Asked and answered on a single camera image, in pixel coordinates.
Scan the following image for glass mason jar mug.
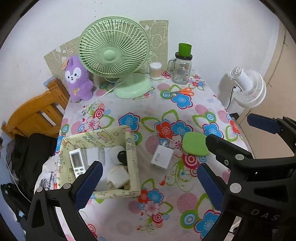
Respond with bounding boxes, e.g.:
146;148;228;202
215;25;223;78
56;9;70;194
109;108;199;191
168;43;193;85

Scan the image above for yellow patterned storage box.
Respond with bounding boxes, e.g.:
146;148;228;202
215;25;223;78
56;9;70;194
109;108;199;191
57;126;141;199

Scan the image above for white fan power cord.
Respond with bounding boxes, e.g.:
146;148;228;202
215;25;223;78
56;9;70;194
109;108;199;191
81;77;127;115

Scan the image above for round cream compact case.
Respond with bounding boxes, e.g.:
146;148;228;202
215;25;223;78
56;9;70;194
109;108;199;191
110;145;126;165

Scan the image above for white printed bag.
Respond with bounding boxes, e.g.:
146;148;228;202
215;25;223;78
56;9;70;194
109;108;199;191
34;156;57;191

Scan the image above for orange handled scissors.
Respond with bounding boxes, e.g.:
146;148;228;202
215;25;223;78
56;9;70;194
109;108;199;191
170;87;194;96

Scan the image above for purple plush toy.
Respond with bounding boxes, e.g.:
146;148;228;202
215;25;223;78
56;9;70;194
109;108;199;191
62;55;94;102

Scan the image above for white 45W charger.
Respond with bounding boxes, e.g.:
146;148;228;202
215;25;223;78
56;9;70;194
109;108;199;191
151;142;174;169

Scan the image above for green panda speaker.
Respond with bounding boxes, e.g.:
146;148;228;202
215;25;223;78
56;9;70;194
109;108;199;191
182;132;210;156

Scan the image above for beige patterned board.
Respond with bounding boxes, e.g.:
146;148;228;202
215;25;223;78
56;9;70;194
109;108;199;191
44;20;169;80

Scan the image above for cotton swab container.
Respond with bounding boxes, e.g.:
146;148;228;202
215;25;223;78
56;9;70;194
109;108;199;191
149;62;162;80

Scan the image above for black backpack strap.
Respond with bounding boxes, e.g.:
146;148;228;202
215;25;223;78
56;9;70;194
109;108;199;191
0;182;32;230

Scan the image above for white remote control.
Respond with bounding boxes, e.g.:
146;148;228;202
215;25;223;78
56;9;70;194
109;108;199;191
69;148;88;178

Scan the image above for green desk fan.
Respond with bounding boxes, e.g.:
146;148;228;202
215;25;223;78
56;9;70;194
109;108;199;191
78;16;152;99

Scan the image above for white USB charger cube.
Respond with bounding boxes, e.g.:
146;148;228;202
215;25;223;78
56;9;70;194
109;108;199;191
107;165;130;189

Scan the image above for wooden chair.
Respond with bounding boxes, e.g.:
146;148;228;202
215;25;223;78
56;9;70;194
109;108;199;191
1;78;70;139

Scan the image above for floral tablecloth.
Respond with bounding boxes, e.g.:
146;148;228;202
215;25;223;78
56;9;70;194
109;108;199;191
56;72;245;240

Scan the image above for black clothing pile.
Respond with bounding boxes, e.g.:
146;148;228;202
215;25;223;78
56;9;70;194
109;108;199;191
11;133;57;200

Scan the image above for black round small object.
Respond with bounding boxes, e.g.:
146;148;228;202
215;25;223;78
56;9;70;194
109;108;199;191
117;151;127;166

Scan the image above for black floor fan cable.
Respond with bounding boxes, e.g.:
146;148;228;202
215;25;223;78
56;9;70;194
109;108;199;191
225;86;238;110

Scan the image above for white floor fan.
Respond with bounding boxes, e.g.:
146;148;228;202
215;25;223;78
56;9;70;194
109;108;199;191
230;66;267;109

